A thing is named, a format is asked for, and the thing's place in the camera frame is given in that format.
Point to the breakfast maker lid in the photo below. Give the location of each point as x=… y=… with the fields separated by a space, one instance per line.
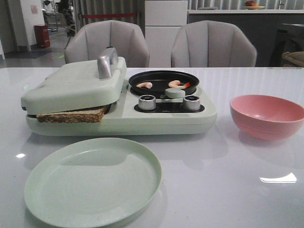
x=78 y=85

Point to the pink plastic bowl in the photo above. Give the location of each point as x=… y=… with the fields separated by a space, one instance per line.
x=266 y=117

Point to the mint green breakfast maker base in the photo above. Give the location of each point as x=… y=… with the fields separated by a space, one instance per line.
x=123 y=119

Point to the silver left control knob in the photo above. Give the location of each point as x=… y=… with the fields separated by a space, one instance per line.
x=147 y=102

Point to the silver control knob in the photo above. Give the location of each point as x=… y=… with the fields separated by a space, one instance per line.
x=147 y=102
x=191 y=103

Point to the black round frying pan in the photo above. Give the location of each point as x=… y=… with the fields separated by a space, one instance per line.
x=160 y=80

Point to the silver right control knob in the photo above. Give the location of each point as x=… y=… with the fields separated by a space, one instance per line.
x=191 y=103

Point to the mint green plate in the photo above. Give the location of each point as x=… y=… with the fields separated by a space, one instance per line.
x=93 y=183

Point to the right grey upholstered chair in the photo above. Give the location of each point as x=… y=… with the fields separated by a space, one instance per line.
x=210 y=43

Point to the grey upholstered chair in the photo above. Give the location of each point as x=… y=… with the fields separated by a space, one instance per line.
x=92 y=39
x=210 y=43

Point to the white cabinet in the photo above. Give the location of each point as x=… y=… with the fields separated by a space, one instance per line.
x=163 y=19

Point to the left grey upholstered chair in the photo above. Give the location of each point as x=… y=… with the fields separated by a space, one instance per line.
x=92 y=39

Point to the red barrier tape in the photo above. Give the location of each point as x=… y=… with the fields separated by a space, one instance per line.
x=119 y=15

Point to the red bin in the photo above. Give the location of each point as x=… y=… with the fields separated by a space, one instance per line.
x=42 y=36

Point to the person in plaid shirt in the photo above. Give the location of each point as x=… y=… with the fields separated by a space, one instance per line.
x=64 y=8

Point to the dark grey counter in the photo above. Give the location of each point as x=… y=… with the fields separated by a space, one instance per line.
x=272 y=32

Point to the fruit plate on counter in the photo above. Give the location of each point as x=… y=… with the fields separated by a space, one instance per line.
x=251 y=5

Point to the mint green pan handle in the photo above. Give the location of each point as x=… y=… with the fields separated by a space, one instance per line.
x=173 y=93

